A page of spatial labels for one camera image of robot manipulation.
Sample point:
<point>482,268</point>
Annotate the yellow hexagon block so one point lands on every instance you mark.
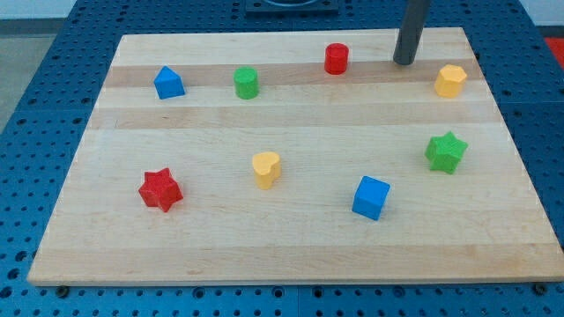
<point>450,81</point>

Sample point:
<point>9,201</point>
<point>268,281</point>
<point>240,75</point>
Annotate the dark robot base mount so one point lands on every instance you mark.
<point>260,7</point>

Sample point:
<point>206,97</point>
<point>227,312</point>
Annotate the blue pentagon block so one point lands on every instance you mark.
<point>168,84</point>

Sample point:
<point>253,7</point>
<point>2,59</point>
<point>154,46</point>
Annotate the green cylinder block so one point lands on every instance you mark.
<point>246,83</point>

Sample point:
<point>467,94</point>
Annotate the red star block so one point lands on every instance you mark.
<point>160,190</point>

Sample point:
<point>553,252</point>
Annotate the green star block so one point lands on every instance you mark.
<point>444,153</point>

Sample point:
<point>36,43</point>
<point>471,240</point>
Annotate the light wooden board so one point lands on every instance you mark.
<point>482,224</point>

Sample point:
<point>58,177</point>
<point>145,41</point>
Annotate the grey cylindrical robot arm rod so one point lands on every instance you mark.
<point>409,34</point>

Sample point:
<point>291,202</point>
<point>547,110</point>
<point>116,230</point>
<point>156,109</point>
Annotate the red cylinder block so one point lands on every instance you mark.
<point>336,58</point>

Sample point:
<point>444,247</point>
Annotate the blue cube block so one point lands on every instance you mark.
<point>370,197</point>

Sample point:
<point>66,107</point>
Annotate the yellow heart block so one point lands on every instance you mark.
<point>267,168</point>

